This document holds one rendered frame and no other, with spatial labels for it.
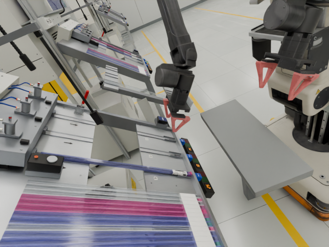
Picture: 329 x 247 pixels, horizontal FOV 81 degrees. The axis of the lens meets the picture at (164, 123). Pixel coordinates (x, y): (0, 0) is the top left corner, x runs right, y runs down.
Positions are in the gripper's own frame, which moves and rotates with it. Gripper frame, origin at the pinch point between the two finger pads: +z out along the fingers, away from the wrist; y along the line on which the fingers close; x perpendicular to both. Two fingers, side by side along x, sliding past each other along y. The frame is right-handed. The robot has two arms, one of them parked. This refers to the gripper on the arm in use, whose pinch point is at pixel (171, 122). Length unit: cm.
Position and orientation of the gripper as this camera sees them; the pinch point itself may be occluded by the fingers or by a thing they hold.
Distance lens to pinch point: 72.6
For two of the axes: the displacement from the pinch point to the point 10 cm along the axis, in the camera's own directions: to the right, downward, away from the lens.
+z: -2.4, 8.3, 5.1
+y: 2.3, 5.6, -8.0
